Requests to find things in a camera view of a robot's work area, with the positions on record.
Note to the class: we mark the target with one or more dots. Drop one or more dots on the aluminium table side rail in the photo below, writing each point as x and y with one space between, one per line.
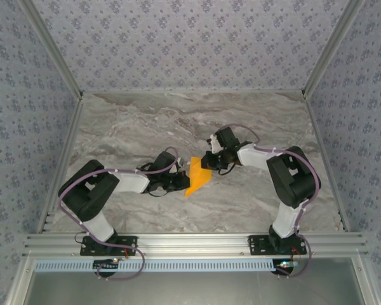
324 152
68 146

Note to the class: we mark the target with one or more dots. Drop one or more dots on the aluminium mounting rail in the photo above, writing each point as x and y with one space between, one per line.
190 244

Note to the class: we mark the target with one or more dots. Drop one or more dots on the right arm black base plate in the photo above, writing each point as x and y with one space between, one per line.
260 246

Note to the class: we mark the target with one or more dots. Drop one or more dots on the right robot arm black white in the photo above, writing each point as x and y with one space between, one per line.
295 178

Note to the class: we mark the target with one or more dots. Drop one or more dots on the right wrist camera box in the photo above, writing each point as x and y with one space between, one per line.
213 144

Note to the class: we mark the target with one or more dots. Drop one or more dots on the aluminium frame post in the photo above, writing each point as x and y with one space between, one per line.
331 47
54 54

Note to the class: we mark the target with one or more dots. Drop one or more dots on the orange square paper sheet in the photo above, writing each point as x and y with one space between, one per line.
198 174

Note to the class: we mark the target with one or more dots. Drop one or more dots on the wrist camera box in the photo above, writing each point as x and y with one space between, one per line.
213 144
183 162

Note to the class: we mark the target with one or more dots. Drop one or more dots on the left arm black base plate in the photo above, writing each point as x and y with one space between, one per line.
92 248

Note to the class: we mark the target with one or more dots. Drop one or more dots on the small circuit board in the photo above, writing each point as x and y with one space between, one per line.
285 264
106 264

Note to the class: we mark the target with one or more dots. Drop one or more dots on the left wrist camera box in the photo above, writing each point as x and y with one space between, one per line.
183 162

